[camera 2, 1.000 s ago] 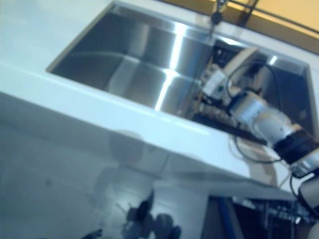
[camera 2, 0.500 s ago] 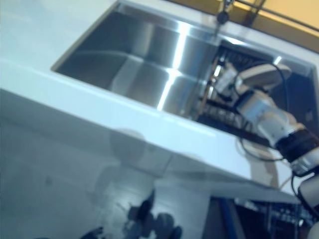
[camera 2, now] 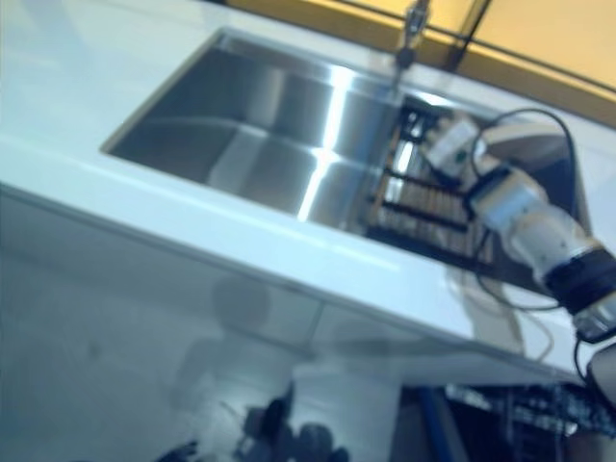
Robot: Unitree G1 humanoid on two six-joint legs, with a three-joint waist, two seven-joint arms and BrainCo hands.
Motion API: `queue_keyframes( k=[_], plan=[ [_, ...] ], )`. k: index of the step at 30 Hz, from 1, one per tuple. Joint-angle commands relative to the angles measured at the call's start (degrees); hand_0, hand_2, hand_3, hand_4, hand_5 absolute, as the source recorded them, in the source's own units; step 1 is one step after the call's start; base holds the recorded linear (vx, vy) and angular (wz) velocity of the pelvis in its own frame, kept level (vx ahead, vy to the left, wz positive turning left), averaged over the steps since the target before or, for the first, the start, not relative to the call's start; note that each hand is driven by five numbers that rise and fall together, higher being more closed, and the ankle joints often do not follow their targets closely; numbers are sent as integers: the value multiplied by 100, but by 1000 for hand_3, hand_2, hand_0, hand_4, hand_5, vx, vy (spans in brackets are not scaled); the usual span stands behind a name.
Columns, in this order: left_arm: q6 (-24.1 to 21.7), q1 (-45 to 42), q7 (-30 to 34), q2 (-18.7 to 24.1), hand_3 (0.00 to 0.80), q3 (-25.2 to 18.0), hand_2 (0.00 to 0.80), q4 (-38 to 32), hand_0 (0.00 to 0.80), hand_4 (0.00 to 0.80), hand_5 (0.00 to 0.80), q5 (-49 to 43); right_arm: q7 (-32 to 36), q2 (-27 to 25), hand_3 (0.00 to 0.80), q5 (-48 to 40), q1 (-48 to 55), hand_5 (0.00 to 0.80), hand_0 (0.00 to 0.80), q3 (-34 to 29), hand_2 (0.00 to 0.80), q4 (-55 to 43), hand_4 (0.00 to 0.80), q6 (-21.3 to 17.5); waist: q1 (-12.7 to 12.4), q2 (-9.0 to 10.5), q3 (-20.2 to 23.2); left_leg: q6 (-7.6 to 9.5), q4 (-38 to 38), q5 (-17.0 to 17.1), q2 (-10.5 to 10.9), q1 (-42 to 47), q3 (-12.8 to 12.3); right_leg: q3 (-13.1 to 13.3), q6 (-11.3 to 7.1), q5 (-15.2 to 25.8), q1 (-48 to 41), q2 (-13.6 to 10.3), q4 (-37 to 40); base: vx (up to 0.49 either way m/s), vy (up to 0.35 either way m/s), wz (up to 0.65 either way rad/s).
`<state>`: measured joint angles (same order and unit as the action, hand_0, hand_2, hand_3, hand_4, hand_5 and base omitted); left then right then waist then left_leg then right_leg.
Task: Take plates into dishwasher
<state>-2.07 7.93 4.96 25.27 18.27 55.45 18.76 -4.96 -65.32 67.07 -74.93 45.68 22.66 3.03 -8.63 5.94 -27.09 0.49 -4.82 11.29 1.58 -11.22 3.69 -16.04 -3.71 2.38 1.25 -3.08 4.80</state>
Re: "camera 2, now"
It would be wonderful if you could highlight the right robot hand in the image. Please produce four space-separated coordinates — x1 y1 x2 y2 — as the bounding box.
423 113 483 183

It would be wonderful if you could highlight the black dishwasher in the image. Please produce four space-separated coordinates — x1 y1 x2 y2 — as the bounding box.
398 378 616 462

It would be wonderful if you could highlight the black wooden sink rack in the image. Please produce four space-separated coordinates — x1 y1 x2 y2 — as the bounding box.
363 95 498 271

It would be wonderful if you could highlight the chrome kitchen faucet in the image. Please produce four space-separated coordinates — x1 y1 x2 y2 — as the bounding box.
394 0 433 69

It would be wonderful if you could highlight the stainless steel sink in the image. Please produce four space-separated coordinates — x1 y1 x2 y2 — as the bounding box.
98 26 594 291

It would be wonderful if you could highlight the white cabinet door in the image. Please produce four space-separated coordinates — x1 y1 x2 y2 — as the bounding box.
293 301 483 462
0 187 324 462

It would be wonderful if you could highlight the yellow window with dark frame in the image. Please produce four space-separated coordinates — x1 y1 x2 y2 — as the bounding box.
312 0 616 122

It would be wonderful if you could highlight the grey wire dishwasher rack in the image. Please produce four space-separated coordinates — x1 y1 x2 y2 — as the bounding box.
445 382 613 462

